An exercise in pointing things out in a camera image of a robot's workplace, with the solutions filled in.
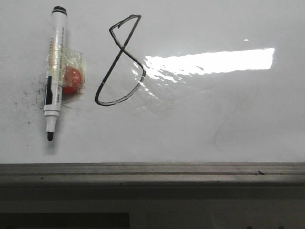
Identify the red round magnet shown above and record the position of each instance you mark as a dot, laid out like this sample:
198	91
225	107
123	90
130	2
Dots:
72	80

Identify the white black whiteboard marker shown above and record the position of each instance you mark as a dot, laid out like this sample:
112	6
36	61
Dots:
53	92

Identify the clear adhesive tape piece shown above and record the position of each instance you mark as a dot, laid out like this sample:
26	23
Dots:
75	59

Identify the white whiteboard with aluminium frame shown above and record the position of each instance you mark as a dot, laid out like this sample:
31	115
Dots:
177	92

